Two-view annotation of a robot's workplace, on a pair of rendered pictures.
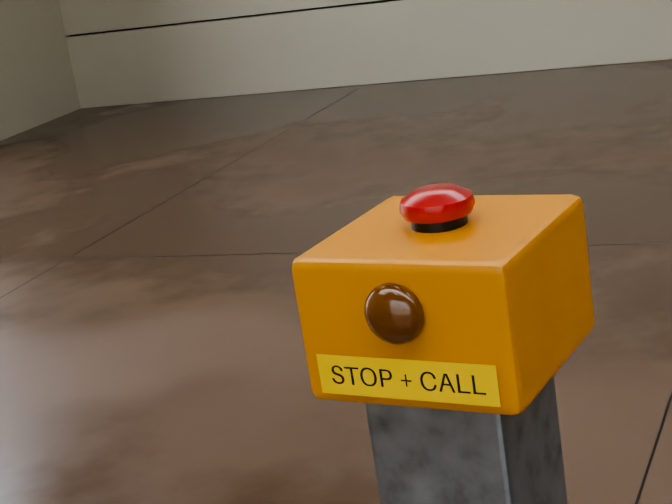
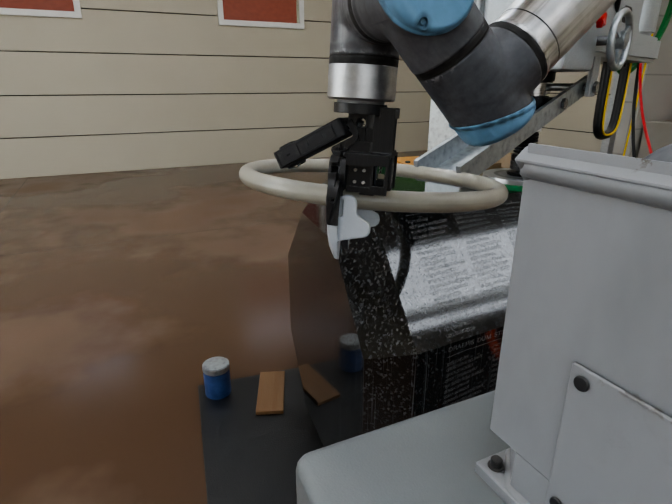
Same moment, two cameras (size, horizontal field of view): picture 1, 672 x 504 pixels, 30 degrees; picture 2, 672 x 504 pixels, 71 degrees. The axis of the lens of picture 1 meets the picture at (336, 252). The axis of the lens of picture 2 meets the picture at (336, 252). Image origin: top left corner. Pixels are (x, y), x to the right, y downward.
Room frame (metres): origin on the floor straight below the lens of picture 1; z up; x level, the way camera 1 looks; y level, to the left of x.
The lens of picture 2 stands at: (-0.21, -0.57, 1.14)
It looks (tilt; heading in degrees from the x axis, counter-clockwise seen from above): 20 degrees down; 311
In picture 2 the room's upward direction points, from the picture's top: straight up
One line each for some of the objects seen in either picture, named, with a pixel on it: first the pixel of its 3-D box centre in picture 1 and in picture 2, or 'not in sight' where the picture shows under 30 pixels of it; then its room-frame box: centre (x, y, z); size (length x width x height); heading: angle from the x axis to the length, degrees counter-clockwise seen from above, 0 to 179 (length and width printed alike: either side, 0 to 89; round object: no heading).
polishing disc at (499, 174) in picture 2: not in sight; (521, 176); (0.26, -1.93, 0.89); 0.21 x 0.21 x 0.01
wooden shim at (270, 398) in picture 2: not in sight; (271, 391); (0.98, -1.56, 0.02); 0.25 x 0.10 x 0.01; 135
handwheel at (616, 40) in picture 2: not in sight; (605, 40); (0.13, -2.03, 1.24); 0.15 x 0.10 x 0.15; 85
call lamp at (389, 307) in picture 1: (393, 313); not in sight; (0.58, -0.02, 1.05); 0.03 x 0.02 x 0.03; 59
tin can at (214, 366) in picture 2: not in sight; (217, 377); (1.14, -1.44, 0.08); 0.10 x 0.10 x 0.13
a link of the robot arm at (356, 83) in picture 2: not in sight; (362, 86); (0.20, -1.09, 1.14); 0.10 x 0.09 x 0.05; 114
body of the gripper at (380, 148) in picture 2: not in sight; (362, 150); (0.19, -1.09, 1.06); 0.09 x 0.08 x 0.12; 24
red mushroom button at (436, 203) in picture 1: (437, 206); not in sight; (0.63, -0.06, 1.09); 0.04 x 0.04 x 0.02
